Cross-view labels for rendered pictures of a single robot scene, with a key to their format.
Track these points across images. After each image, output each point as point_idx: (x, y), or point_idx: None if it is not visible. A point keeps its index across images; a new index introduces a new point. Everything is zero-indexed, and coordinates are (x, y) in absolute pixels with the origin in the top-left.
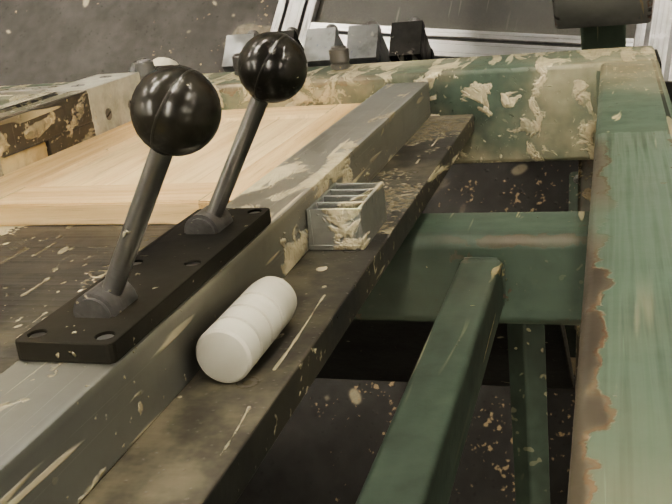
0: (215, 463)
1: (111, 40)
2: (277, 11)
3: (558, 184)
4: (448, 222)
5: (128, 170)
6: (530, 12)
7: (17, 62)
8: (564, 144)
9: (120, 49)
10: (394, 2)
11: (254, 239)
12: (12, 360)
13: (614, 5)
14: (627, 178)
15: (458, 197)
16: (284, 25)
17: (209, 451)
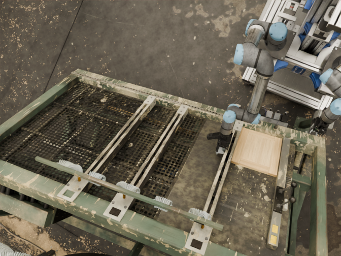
0: (286, 221)
1: (200, 51)
2: (246, 68)
3: (294, 118)
4: (294, 175)
5: (252, 155)
6: (301, 86)
7: (175, 49)
8: (307, 152)
9: (202, 54)
10: (273, 73)
11: None
12: (261, 201)
13: None
14: (320, 194)
15: (272, 114)
16: (247, 72)
17: (285, 220)
